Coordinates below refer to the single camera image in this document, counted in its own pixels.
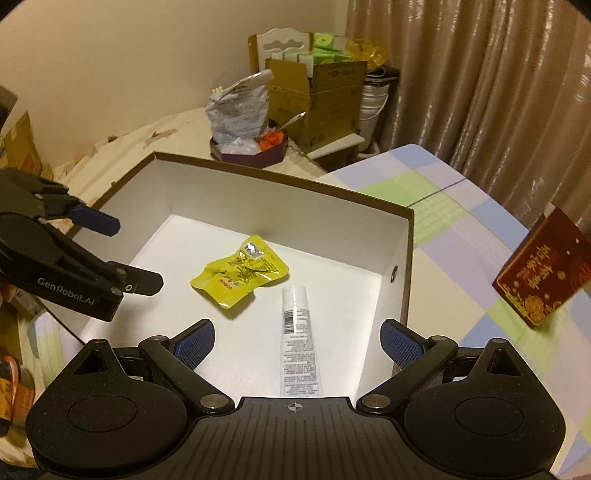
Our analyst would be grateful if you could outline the orange printed packet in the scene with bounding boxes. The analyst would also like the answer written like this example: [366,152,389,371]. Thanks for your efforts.
[0,354,38,435]

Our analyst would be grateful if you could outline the clear plastic bag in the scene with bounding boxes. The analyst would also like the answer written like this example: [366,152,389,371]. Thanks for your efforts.
[219,137,262,156]

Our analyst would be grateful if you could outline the orange snack pieces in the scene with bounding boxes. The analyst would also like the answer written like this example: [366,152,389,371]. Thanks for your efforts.
[257,130,285,151]

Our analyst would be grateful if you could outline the brown cardboard box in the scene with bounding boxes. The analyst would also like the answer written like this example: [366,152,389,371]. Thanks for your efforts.
[0,110,57,182]

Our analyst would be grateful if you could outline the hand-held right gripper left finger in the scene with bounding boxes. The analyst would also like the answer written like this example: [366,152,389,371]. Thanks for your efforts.
[69,318,235,415]

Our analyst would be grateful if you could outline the silver foil bag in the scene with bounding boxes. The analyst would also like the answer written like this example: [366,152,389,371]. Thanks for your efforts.
[205,71,273,145]

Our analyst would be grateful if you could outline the white squeeze tube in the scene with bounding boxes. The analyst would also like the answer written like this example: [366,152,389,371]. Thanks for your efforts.
[280,285,327,398]

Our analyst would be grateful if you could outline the green tissue pack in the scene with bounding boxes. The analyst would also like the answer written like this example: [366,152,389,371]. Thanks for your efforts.
[311,31,366,64]

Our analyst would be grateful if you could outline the white box container brown rim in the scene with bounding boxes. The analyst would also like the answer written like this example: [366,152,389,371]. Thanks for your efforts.
[69,151,415,398]

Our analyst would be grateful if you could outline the metal spoon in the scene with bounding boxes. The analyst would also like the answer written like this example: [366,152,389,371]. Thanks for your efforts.
[271,111,308,136]

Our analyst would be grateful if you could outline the white plastic bucket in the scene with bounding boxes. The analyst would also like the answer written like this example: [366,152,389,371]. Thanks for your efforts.
[357,82,394,149]

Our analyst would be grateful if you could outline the beige shiny curtain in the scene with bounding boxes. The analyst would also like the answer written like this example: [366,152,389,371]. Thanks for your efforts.
[345,0,591,232]

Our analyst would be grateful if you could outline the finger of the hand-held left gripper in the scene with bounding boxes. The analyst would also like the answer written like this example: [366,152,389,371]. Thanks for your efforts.
[58,231,165,298]
[30,176,122,237]

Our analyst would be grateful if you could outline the red gold-printed gift box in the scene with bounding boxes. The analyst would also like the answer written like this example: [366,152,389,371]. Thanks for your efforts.
[491,206,588,330]

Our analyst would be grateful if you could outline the beige patterned bed cover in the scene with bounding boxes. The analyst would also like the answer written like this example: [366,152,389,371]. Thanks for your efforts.
[46,107,334,217]

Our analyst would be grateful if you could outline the yellow snack packet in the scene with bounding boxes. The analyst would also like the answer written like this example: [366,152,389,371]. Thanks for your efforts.
[190,234,290,311]

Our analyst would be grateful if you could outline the white carved chair back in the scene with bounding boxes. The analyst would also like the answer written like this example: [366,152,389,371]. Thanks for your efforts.
[260,26,315,59]

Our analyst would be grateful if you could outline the purple tray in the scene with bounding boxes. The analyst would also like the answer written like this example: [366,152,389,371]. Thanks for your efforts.
[209,128,290,169]

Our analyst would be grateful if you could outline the white low stool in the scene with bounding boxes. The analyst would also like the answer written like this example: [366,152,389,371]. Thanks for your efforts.
[307,133,365,172]

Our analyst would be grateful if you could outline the yellow plastic bag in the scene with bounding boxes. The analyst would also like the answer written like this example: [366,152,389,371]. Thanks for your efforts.
[347,39,387,71]

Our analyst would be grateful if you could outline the large open cardboard box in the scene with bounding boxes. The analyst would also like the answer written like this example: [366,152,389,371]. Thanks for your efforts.
[265,57,369,156]

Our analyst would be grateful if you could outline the dark bag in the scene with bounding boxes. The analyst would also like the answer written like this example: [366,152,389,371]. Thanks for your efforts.
[364,66,400,87]

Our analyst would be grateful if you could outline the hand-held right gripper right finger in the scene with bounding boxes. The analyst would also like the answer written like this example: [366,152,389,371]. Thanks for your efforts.
[357,318,523,415]

